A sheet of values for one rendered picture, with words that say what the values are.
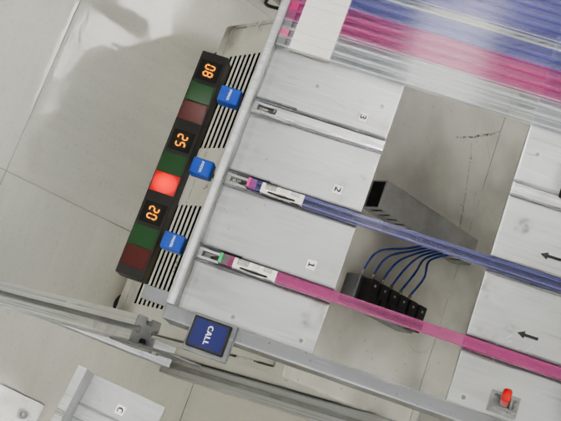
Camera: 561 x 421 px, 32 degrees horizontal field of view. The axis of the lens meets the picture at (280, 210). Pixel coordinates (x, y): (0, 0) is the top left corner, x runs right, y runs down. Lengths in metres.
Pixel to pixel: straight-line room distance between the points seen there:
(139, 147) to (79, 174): 0.15
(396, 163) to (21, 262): 0.77
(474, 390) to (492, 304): 0.11
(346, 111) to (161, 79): 0.84
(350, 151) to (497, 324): 0.30
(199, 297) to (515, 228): 0.43
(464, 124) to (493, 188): 0.15
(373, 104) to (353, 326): 0.45
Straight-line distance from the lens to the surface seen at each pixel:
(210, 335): 1.26
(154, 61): 2.14
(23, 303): 1.68
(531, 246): 1.34
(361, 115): 1.37
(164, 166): 1.37
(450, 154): 1.82
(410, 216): 1.68
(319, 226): 1.32
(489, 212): 1.91
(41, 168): 2.01
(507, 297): 1.32
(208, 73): 1.41
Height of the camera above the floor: 1.81
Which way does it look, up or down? 50 degrees down
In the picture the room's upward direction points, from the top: 94 degrees clockwise
